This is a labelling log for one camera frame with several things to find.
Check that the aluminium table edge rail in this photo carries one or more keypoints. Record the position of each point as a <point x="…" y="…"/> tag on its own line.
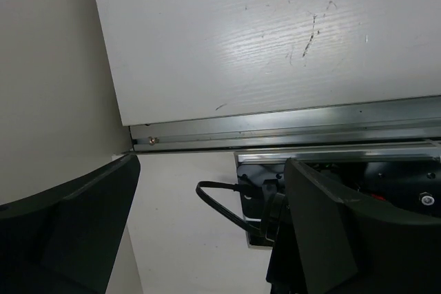
<point x="406" y="119"/>

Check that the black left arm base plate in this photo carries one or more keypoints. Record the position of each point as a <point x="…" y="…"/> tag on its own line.
<point x="412" y="184"/>

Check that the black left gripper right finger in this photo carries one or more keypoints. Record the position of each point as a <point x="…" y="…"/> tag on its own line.
<point x="333" y="239"/>

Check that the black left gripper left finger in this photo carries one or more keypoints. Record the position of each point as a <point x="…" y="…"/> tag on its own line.
<point x="65" y="239"/>

